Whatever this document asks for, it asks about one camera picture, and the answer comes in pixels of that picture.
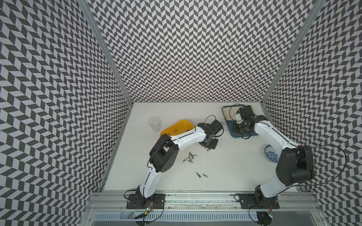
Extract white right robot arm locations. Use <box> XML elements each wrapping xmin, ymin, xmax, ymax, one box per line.
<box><xmin>233</xmin><ymin>105</ymin><xmax>314</xmax><ymax>208</ymax></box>

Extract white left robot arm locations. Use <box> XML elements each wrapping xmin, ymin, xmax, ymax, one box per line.
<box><xmin>135</xmin><ymin>119</ymin><xmax>223</xmax><ymax>207</ymax></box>

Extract yellow plastic storage box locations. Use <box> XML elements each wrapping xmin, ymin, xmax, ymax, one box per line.
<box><xmin>159</xmin><ymin>120</ymin><xmax>195</xmax><ymax>137</ymax></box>

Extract teal plastic tray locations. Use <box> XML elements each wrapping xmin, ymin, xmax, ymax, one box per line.
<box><xmin>222</xmin><ymin>104</ymin><xmax>258</xmax><ymax>139</ymax></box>

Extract beige folded cloth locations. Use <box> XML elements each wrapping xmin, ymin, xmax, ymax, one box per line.
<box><xmin>221</xmin><ymin>104</ymin><xmax>242</xmax><ymax>121</ymax></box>

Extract blue patterned bowl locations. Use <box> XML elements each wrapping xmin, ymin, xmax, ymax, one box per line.
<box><xmin>264</xmin><ymin>145</ymin><xmax>280</xmax><ymax>163</ymax></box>

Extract clear plastic cup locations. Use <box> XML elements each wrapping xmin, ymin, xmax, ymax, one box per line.
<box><xmin>149</xmin><ymin>117</ymin><xmax>162</xmax><ymax>132</ymax></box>

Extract aluminium corner post right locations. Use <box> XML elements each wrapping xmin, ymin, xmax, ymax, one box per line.
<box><xmin>260</xmin><ymin>0</ymin><xmax>327</xmax><ymax>105</ymax></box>

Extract aluminium corner post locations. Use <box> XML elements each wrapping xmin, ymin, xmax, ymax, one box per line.
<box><xmin>260</xmin><ymin>0</ymin><xmax>327</xmax><ymax>105</ymax></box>
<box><xmin>77</xmin><ymin>0</ymin><xmax>133</xmax><ymax>105</ymax></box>

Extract aluminium corner post left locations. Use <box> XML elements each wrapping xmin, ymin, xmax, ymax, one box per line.
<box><xmin>77</xmin><ymin>0</ymin><xmax>133</xmax><ymax>105</ymax></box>

